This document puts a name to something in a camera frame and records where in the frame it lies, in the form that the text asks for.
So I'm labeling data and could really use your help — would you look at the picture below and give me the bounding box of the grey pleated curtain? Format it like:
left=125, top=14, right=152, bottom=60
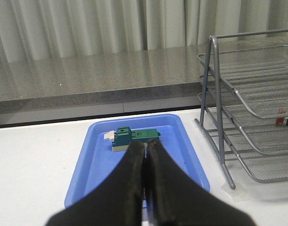
left=0, top=0, right=288, bottom=63

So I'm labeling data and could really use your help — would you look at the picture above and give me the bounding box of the blue plastic tray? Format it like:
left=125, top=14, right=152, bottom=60
left=64, top=114, right=210, bottom=208

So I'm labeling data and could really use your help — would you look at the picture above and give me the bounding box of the red emergency stop button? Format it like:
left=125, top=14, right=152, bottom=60
left=275, top=117, right=288, bottom=127

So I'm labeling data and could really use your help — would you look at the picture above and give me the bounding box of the mesh rack tray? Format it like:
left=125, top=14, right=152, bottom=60
left=205, top=73, right=288, bottom=155
left=197, top=93, right=288, bottom=184
left=197, top=45, right=288, bottom=119

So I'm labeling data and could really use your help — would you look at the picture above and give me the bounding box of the grey metal rack frame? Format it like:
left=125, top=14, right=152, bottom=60
left=195, top=35, right=288, bottom=188

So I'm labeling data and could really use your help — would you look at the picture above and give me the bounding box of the green and beige switch module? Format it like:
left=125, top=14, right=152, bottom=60
left=104, top=127, right=161, bottom=152

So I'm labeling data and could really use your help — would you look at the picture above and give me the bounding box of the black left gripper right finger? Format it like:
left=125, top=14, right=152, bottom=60
left=146, top=139, right=255, bottom=226

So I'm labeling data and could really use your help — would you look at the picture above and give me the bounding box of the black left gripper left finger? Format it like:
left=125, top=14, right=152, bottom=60
left=47, top=142, right=145, bottom=226

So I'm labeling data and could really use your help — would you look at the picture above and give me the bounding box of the clear adhesive tape patch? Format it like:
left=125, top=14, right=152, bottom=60
left=221, top=182, right=250, bottom=203

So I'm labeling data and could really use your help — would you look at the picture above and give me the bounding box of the grey stone counter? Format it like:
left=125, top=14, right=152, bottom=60
left=0, top=35, right=288, bottom=125

